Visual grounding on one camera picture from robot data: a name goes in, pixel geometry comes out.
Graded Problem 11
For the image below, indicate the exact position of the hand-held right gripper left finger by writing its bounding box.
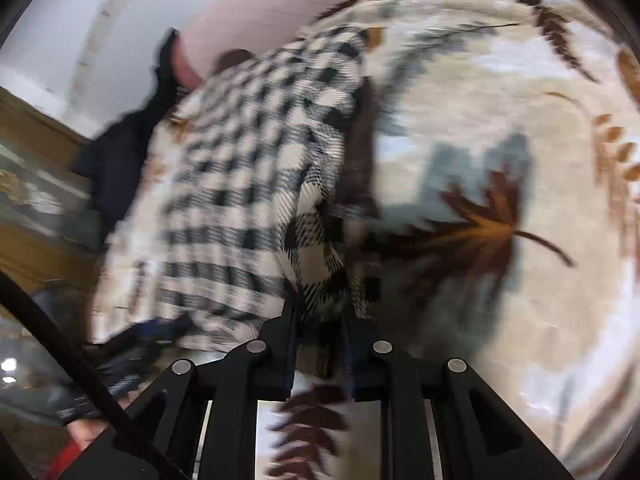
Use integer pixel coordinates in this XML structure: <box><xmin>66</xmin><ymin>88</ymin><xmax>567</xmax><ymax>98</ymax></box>
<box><xmin>60</xmin><ymin>301</ymin><xmax>301</xmax><ymax>480</ymax></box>

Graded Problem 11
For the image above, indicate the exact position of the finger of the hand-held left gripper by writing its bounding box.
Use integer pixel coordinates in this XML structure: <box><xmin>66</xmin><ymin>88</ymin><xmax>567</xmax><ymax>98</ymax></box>
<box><xmin>120</xmin><ymin>316</ymin><xmax>195</xmax><ymax>361</ymax></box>

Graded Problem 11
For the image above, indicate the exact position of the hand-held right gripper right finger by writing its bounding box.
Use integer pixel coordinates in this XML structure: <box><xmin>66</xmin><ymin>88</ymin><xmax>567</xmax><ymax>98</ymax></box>
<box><xmin>342</xmin><ymin>310</ymin><xmax>576</xmax><ymax>480</ymax></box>

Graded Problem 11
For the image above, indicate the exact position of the black and beige checked shirt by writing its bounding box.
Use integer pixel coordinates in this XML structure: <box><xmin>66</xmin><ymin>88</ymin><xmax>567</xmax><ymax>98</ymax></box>
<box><xmin>90</xmin><ymin>24</ymin><xmax>386</xmax><ymax>378</ymax></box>

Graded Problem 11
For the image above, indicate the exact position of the person's left forearm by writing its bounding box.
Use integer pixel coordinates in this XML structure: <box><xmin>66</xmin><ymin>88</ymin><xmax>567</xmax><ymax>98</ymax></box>
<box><xmin>46</xmin><ymin>439</ymin><xmax>98</xmax><ymax>480</ymax></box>

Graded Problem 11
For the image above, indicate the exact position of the person's left hand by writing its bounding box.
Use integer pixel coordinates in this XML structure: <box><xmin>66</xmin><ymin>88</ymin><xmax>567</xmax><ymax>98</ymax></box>
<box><xmin>65</xmin><ymin>391</ymin><xmax>142</xmax><ymax>452</ymax></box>

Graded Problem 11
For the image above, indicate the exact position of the dark navy clothing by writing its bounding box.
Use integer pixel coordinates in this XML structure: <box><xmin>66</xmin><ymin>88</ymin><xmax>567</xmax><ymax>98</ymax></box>
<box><xmin>72</xmin><ymin>27</ymin><xmax>182</xmax><ymax>247</ymax></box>

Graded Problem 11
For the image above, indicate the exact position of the wooden cabinet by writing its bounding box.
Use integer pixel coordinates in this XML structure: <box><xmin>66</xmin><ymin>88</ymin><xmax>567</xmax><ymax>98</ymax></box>
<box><xmin>0</xmin><ymin>85</ymin><xmax>103</xmax><ymax>311</ymax></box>

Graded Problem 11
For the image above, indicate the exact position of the leaf print blanket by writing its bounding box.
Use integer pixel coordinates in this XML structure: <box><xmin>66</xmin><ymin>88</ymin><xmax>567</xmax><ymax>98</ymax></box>
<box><xmin>252</xmin><ymin>0</ymin><xmax>640</xmax><ymax>480</ymax></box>

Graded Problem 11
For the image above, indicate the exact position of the pink sofa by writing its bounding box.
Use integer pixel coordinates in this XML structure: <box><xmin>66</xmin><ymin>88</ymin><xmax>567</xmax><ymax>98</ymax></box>
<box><xmin>175</xmin><ymin>0</ymin><xmax>418</xmax><ymax>88</ymax></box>

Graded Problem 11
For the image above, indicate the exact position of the black cable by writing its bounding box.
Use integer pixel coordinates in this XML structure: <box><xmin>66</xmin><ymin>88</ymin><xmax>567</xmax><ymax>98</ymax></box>
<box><xmin>0</xmin><ymin>271</ymin><xmax>190</xmax><ymax>480</ymax></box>

